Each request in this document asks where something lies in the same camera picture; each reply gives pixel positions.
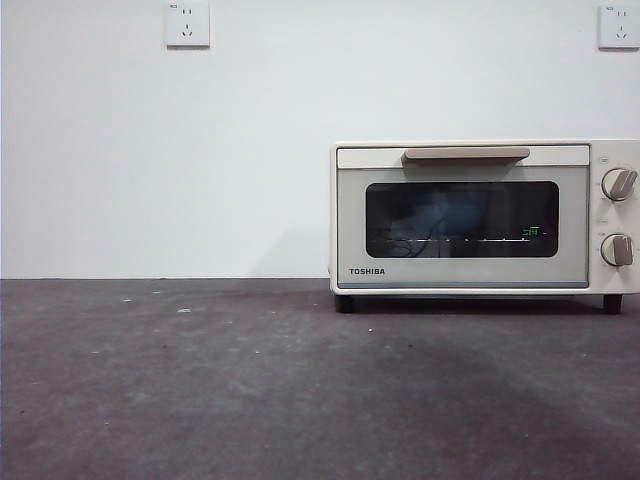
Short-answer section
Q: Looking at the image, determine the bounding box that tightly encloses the blue ribbed bowl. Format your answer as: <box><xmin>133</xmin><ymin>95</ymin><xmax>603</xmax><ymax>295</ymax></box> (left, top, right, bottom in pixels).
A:
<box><xmin>417</xmin><ymin>192</ymin><xmax>496</xmax><ymax>245</ymax></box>

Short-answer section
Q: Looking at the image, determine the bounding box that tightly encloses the beige oven knob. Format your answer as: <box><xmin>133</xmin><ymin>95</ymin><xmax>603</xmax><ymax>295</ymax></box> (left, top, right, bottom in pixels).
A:
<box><xmin>600</xmin><ymin>167</ymin><xmax>640</xmax><ymax>203</ymax></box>
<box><xmin>599</xmin><ymin>232</ymin><xmax>635</xmax><ymax>267</ymax></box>

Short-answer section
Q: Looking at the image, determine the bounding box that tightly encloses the white wall socket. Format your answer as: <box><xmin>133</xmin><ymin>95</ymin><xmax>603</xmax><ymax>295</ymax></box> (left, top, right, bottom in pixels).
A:
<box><xmin>597</xmin><ymin>4</ymin><xmax>640</xmax><ymax>51</ymax></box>
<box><xmin>166</xmin><ymin>1</ymin><xmax>212</xmax><ymax>50</ymax></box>

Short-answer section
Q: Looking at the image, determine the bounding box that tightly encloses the oven door with beige handle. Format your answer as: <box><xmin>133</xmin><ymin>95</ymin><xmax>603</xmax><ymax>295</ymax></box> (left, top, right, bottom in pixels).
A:
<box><xmin>335</xmin><ymin>144</ymin><xmax>593</xmax><ymax>291</ymax></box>

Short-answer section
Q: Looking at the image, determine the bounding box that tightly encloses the cream Toshiba toaster oven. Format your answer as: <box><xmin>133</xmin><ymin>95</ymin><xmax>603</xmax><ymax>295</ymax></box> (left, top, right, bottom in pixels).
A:
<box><xmin>328</xmin><ymin>139</ymin><xmax>640</xmax><ymax>316</ymax></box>

